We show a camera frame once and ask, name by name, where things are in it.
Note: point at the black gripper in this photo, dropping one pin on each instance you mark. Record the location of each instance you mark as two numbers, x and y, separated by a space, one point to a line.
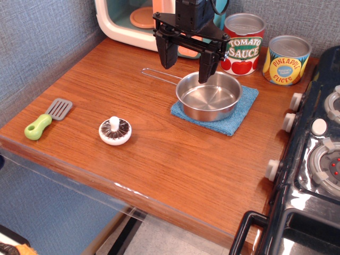
192 27

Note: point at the white toy mushroom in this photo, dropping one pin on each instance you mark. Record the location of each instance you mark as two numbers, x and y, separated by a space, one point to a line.
115 131

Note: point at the tomato sauce can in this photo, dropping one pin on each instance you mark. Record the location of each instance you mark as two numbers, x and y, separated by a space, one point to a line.
246 31

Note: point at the toy microwave teal and white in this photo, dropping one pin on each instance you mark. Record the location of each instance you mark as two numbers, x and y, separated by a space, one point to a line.
131 22

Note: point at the blue cloth mat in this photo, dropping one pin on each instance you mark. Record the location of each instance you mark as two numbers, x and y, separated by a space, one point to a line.
229 125

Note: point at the pineapple slices can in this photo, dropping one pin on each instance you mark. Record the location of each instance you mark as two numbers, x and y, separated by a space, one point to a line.
286 60

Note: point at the grey stove knob upper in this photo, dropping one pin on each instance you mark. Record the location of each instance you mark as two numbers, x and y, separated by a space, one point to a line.
295 101

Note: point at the grey stove knob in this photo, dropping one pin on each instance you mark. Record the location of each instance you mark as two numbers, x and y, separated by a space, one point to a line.
271 169
295 101
288 122

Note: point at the grey stove knob middle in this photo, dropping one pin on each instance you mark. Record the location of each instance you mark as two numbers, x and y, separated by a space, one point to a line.
288 122

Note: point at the grey stove knob lower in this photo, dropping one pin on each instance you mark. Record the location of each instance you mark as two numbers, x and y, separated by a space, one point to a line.
271 169

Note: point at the black toy stove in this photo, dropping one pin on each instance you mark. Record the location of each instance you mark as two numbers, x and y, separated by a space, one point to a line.
304 203

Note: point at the orange furry object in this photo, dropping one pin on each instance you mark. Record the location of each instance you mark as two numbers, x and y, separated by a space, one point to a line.
21 249

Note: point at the steel pot with wire handle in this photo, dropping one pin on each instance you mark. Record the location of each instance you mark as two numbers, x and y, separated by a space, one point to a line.
211 101

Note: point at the green handled grey spatula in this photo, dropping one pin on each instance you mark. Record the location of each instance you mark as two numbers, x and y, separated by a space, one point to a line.
57 111

